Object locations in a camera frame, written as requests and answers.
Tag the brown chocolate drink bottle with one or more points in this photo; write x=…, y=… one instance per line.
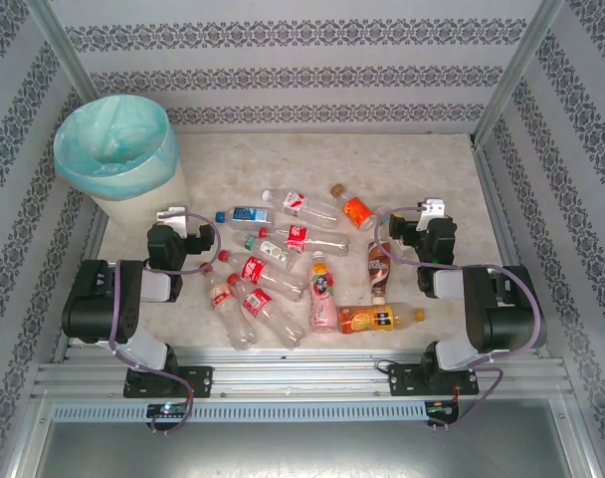
x=378, y=269

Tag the clear bottle peach label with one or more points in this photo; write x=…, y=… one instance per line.
x=220, y=296

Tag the clear bottle blue cap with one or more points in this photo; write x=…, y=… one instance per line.
x=245, y=215

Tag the orange bottle brown cap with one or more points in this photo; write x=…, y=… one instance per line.
x=357, y=209

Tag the clear cola bottle red label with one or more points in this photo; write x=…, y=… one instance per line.
x=297, y=238
x=255, y=271
x=258, y=301

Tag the orange juice bottle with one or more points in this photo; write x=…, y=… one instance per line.
x=367, y=319

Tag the clear bottle green white label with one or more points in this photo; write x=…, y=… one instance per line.
x=272, y=251

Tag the pink drink bottle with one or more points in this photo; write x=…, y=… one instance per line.
x=322, y=294

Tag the clear bottle white cap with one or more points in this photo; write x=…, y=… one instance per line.
x=295, y=201

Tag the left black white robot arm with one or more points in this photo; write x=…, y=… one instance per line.
x=98, y=299

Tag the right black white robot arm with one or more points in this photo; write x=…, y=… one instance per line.
x=506, y=318

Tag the white bin with green liner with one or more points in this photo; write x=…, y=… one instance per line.
x=78, y=164

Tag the left controller board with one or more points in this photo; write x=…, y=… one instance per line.
x=168, y=409

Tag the controller board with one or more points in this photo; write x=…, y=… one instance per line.
x=442, y=409
x=168, y=409

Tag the right controller board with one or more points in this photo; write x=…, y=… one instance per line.
x=442, y=409

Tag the grey metal sheet panel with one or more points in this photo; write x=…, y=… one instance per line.
x=302, y=453

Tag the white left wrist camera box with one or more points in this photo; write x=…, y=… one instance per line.
x=175, y=219

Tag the aluminium table side rail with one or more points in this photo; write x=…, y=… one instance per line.
x=491, y=199
x=91, y=239

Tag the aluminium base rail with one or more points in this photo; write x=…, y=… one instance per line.
x=302, y=378

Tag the aluminium frame post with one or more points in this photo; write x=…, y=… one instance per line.
x=519, y=65
x=68, y=55

